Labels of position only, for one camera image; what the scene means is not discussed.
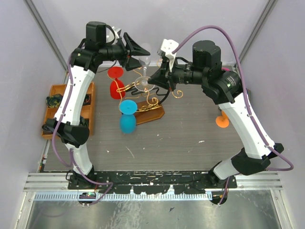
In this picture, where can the striped cloth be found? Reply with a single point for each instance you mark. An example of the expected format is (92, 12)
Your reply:
(248, 92)

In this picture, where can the aluminium frame rail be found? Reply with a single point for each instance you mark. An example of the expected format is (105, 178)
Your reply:
(54, 186)

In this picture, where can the blue wine glass front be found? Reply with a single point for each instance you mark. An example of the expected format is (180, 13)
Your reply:
(127, 120)

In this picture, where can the patterned rolled cloth left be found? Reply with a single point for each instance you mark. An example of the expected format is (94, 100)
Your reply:
(54, 101)

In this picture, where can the black coiled item in tray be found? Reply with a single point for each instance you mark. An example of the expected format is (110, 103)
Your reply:
(47, 130)

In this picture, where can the clear wine glass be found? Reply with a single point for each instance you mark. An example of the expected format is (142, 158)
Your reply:
(141, 83)

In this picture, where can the wooden compartment tray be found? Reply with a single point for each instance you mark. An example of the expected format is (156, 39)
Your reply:
(86, 111)

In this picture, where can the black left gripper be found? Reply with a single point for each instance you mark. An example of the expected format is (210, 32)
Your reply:
(132, 48)

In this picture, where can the dark rolled cloth in tray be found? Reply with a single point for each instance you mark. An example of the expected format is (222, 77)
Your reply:
(87, 99)

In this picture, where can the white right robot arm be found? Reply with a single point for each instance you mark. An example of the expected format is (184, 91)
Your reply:
(225, 89)

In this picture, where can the dark rolled cloth front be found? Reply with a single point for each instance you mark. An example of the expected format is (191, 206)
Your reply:
(84, 122)

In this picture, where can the orange wine glass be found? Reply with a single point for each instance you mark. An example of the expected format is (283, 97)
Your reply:
(222, 121)

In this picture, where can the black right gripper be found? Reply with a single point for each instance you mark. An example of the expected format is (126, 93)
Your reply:
(164, 77)

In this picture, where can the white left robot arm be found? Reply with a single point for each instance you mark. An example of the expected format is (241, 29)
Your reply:
(101, 43)

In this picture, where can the gold wire wine glass rack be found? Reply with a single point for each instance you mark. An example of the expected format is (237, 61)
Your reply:
(150, 109)

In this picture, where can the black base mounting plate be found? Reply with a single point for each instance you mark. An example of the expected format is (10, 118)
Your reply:
(148, 182)

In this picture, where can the red wine glass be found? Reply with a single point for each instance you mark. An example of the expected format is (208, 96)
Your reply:
(116, 86)

